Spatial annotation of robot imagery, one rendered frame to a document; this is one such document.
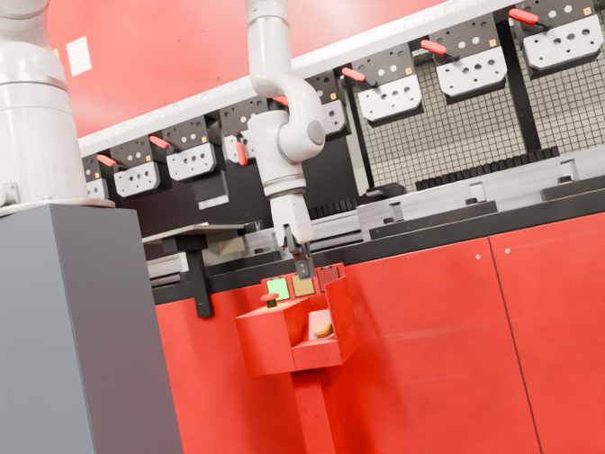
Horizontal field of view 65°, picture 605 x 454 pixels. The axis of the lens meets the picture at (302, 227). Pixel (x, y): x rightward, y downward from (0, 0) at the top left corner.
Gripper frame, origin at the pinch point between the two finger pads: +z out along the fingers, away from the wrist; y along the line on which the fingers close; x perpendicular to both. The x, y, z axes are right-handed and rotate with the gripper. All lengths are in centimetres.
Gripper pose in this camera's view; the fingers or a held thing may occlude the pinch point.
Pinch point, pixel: (305, 268)
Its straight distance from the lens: 95.2
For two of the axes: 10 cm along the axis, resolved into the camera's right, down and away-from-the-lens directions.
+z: 2.4, 9.7, 0.1
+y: -2.9, 0.9, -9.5
